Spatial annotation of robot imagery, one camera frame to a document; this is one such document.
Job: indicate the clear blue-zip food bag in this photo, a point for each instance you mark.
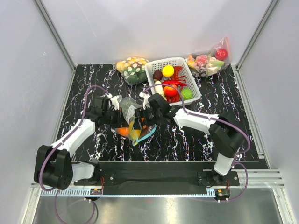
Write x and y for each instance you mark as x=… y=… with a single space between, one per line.
x=146 y=133

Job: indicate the dark brown fake passionfruit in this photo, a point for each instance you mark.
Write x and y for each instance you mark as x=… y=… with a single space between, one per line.
x=157 y=75

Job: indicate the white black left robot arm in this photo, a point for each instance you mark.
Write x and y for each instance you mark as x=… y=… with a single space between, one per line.
x=54 y=167

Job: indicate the red fake apple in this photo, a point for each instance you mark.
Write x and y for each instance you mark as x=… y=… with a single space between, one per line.
x=221 y=54

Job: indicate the orange fake persimmon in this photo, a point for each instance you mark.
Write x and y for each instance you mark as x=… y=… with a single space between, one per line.
x=170 y=91

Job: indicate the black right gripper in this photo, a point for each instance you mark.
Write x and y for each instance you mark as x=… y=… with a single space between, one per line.
x=140 y=113

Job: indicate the white perforated plastic basket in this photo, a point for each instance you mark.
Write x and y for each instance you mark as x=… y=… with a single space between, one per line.
x=151 y=67

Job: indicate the yellow fake pear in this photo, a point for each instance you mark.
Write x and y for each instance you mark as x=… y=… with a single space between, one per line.
x=168 y=71

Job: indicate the red fake lobster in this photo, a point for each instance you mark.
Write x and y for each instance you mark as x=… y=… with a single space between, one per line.
x=176 y=76

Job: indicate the aluminium frame rail left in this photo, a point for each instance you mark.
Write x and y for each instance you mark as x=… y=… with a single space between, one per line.
x=33 y=195

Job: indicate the white slotted cable duct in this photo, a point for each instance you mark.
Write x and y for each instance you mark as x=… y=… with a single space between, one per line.
x=105 y=192

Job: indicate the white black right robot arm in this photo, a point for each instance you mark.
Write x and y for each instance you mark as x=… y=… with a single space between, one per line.
x=226 y=137

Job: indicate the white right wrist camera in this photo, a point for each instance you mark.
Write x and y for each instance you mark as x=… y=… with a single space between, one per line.
x=145 y=98

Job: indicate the green fake custard apple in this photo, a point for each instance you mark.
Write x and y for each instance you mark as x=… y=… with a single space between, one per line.
x=187 y=94

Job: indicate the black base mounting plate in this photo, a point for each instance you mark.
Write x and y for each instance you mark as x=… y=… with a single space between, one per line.
x=167 y=177

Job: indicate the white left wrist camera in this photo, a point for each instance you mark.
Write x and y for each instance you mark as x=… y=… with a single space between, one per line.
x=114 y=101

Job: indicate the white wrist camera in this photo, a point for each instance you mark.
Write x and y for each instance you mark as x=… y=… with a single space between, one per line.
x=145 y=98
x=114 y=101

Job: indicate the aluminium frame rail right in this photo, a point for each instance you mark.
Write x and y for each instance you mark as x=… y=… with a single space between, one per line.
x=269 y=67

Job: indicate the aluminium frame rail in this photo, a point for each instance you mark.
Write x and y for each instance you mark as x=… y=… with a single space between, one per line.
x=269 y=67
x=33 y=195

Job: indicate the green netted fake melon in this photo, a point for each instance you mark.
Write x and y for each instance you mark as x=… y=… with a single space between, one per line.
x=128 y=106

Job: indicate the pink-dotted clear food bag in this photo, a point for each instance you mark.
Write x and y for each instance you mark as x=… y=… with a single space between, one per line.
x=204 y=64

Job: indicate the red fake chili pepper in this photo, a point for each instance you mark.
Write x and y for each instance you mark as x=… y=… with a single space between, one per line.
x=174 y=82

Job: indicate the white-dotted clear food bag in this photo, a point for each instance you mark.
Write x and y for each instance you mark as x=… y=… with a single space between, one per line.
x=133 y=70

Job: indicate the orange fake tomato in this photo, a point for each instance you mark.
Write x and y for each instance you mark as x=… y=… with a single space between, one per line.
x=124 y=131

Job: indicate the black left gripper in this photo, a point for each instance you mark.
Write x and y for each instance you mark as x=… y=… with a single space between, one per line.
x=121 y=122

